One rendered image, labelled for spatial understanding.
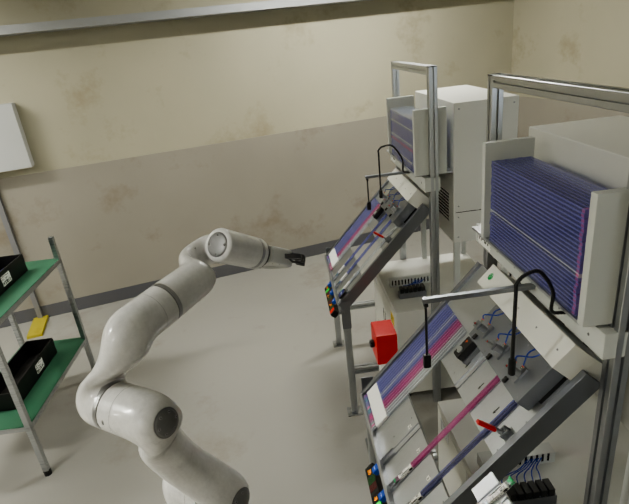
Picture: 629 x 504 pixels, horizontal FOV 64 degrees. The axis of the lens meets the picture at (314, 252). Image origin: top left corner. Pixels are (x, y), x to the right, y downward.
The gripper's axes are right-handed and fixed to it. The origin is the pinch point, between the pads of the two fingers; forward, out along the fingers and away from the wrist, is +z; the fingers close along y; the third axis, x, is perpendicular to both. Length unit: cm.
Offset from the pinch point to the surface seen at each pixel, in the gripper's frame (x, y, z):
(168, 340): -30, -224, 170
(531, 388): -34, 62, 20
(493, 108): 54, 51, 43
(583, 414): -50, 69, 106
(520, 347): -24, 58, 29
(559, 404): -37, 68, 21
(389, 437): -57, 11, 50
